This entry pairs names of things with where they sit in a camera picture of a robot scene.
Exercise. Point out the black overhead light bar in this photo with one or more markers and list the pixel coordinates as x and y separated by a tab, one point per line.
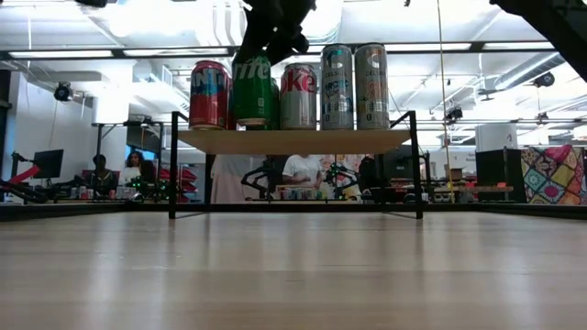
59	53

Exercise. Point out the background black robot arm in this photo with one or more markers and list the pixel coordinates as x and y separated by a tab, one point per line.
259	179
339	176

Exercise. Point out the pale pink fabric panel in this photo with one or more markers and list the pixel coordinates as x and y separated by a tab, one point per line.
229	179

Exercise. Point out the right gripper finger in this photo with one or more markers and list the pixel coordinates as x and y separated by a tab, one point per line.
250	43

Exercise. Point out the slim Celsius Arctic Vibe can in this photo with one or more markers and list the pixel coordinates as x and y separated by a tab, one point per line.
371	87
337	87

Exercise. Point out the colourful floral panel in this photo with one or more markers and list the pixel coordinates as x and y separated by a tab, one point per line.
555	174
348	162

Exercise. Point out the black computer monitor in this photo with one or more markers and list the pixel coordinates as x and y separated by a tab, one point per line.
48	164

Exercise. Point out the silver Diet Coke can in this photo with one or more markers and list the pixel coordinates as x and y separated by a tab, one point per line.
298	96

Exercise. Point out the black partition panel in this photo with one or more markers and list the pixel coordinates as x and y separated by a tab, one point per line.
500	174

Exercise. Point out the person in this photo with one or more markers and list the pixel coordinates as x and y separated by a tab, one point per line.
147	174
302	169
103	179
132	168

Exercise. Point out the grey ceiling duct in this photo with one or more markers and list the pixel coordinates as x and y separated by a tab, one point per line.
527	69

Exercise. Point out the tall black table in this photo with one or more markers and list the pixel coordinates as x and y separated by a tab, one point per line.
98	151

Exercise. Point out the red storage bin rack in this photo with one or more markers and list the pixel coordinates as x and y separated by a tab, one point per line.
179	176

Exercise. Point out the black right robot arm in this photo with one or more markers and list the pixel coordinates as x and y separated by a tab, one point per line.
550	27

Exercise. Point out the black ceiling camera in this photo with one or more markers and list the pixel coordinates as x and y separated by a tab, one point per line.
544	80
63	91
454	113

